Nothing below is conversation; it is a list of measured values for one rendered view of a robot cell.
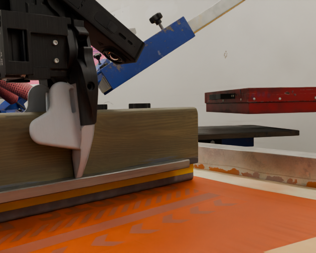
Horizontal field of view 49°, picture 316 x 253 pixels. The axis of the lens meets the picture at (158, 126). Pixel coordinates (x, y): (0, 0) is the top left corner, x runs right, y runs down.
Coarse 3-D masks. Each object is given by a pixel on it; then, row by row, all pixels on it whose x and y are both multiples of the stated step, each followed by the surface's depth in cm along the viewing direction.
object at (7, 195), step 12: (132, 168) 39; (144, 168) 39; (156, 168) 40; (168, 168) 42; (180, 168) 43; (60, 180) 33; (72, 180) 34; (84, 180) 34; (96, 180) 35; (108, 180) 36; (120, 180) 37; (0, 192) 29; (12, 192) 30; (24, 192) 31; (36, 192) 31; (48, 192) 32
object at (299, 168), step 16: (208, 144) 58; (208, 160) 54; (224, 160) 52; (240, 160) 50; (256, 160) 48; (272, 160) 46; (288, 160) 44; (304, 160) 43; (256, 176) 48; (272, 176) 46; (288, 176) 44; (304, 176) 43
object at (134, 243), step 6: (120, 246) 26; (126, 246) 26; (132, 246) 26; (138, 246) 26; (144, 246) 26; (102, 252) 25; (108, 252) 25; (114, 252) 25; (120, 252) 25; (126, 252) 25; (132, 252) 25; (138, 252) 25; (144, 252) 25; (150, 252) 25; (156, 252) 25
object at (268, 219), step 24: (216, 192) 41; (240, 192) 41; (264, 192) 40; (216, 216) 32; (240, 216) 32; (264, 216) 32; (288, 216) 32; (312, 216) 32; (144, 240) 27; (168, 240) 27; (192, 240) 27; (216, 240) 27; (240, 240) 27; (264, 240) 26; (288, 240) 26
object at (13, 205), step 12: (192, 168) 48; (132, 180) 41; (144, 180) 42; (60, 192) 35; (72, 192) 36; (84, 192) 37; (0, 204) 32; (12, 204) 32; (24, 204) 33; (36, 204) 34
